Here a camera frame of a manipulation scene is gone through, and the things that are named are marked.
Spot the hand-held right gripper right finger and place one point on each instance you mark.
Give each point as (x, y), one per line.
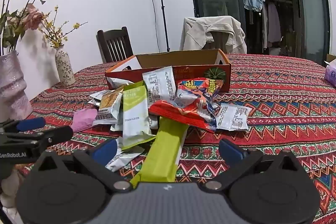
(231, 151)

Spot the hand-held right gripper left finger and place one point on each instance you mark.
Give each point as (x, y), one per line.
(105, 151)

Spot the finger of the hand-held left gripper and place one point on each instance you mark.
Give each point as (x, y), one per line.
(31, 123)
(59, 133)

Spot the pink snack packet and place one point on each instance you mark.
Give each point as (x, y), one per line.
(84, 119)

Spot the white printed snack packet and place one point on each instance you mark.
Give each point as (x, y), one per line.
(235, 119)

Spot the white and green snack packet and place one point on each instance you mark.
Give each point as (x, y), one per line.
(134, 119)

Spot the silver cracker print packet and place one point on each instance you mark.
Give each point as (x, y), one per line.
(109, 106)

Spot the long green snack packet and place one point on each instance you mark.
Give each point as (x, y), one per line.
(162, 153)

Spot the red cartoon snack packet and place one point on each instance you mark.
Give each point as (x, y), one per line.
(197, 98)

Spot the orange cardboard box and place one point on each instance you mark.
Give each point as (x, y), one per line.
(183, 56)

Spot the large pink ribbed vase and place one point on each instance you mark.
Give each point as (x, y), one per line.
(13, 87)

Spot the small white snack packet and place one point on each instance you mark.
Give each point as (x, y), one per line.
(95, 96)

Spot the small floral ceramic vase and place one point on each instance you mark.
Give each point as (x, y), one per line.
(64, 69)

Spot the silver white snack packet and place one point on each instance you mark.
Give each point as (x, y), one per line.
(115, 82)

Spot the yellow blossom branches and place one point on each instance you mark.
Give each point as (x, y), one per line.
(56, 43)

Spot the pink artificial flowers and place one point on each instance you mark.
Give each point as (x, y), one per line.
(34, 16)

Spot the wooden chair under jacket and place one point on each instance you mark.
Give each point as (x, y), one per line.
(220, 41)

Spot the dark wooden chair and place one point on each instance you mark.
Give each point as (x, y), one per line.
(113, 31)

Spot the beige jacket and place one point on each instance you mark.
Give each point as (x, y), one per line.
(199, 29)

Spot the purple tissue pack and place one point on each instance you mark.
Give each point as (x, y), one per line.
(331, 71)

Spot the hanging pale pink trousers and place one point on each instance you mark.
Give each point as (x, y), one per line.
(273, 19)

